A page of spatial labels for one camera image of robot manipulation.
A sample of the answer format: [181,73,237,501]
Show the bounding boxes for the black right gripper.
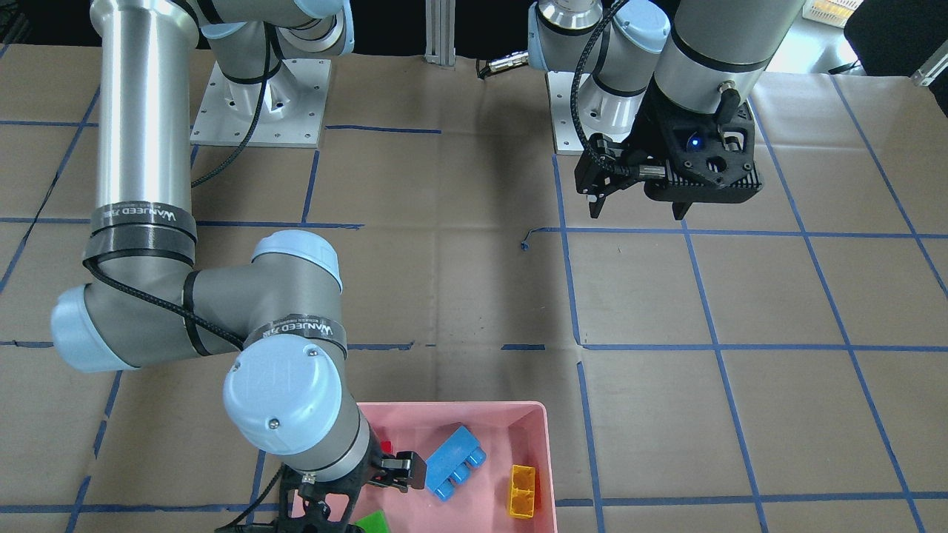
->
[326,444,427,504]

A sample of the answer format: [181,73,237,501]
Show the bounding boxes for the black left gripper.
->
[575,89,692,221]

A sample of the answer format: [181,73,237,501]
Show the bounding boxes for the blue toy block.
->
[424,425,488,502]

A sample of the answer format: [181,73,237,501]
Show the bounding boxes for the green toy block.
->
[353,510,392,533]

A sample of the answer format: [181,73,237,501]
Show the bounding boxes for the yellow toy block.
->
[507,463,538,520]

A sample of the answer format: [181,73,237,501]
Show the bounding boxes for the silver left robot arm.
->
[527,1,803,221]

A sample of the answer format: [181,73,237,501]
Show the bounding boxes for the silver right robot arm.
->
[50,1,426,500]

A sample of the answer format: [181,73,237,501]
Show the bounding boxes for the pink plastic box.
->
[352,401,558,532]

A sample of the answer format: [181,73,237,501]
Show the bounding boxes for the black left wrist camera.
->
[643,98,763,204]

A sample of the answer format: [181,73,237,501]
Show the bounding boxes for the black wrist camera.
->
[216,465,364,532]
[643,98,763,204]

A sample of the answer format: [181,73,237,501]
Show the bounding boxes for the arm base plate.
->
[545,71,582,155]
[190,58,333,149]

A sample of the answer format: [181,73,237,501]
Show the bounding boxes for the aluminium frame post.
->
[423,0,456,70]

